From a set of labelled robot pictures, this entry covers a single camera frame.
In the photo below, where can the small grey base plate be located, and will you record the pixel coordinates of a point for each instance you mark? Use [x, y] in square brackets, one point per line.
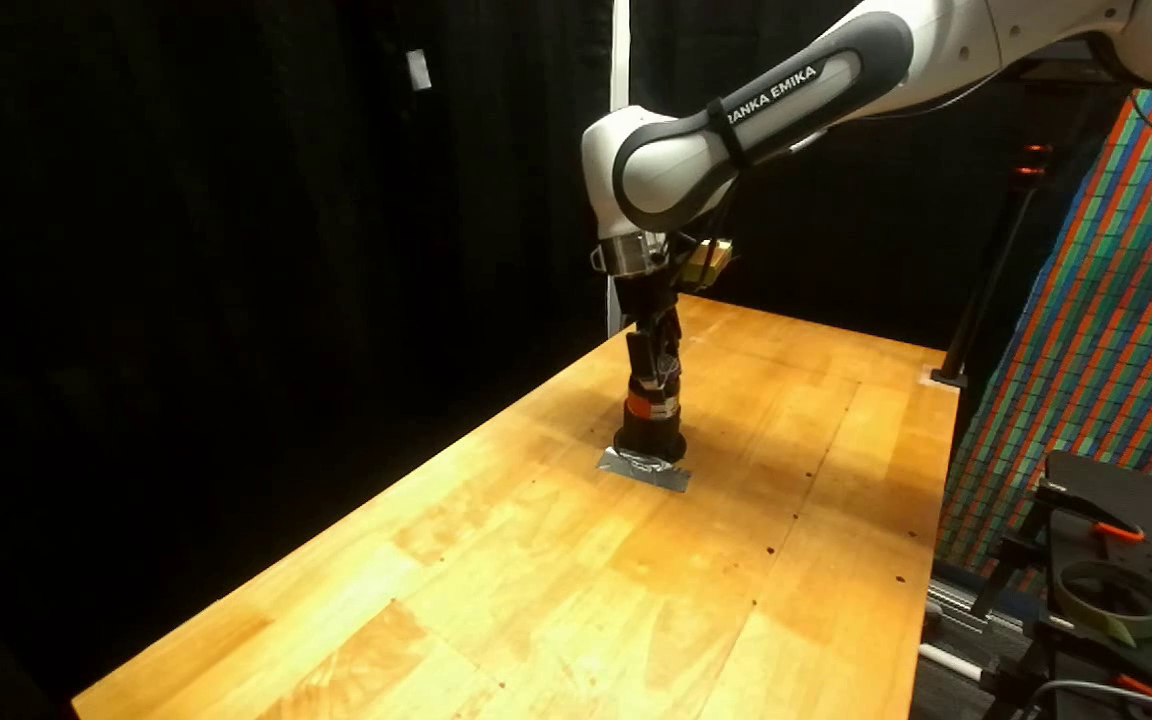
[640, 472]

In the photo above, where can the black tripod stand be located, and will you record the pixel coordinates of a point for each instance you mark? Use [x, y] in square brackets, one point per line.
[996, 267]

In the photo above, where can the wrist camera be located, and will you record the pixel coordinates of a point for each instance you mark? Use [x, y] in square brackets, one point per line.
[705, 262]

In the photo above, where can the black curtain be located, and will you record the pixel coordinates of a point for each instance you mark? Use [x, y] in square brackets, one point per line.
[203, 267]

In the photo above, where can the black perforated plate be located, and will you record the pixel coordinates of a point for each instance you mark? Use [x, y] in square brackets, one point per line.
[1111, 483]

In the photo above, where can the colourful striped board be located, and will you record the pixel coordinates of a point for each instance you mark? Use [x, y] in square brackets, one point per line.
[1121, 333]

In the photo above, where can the dark bottle with white lid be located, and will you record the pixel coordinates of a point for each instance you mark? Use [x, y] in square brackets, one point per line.
[652, 411]

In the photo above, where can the masking tape roll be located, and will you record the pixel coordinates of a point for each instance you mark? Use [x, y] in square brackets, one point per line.
[1114, 627]

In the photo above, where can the small white tag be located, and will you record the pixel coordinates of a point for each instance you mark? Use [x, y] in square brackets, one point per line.
[417, 70]

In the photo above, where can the aluminium rail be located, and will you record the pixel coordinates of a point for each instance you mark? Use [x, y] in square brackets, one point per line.
[961, 627]

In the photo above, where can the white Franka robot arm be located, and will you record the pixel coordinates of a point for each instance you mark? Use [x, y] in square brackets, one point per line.
[762, 114]

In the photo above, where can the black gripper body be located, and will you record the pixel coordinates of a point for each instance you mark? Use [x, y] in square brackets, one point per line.
[646, 300]

